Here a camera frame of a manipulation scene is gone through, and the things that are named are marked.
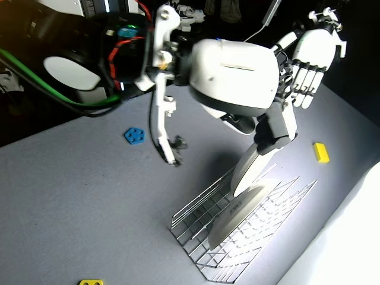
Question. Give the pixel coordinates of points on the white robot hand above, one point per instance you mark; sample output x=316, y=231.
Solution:
x=314, y=47
x=231, y=74

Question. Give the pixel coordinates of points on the spare white robot hand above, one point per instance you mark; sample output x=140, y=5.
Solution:
x=193, y=15

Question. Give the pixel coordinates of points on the dark hanging cloth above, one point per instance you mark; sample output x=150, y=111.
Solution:
x=222, y=10

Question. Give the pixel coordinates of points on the yellow rectangular block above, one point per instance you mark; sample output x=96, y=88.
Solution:
x=321, y=152

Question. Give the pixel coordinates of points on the blue pentagon block with holes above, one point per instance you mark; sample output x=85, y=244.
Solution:
x=135, y=136

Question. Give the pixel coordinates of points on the yellow block with holes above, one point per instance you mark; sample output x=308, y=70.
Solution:
x=90, y=282

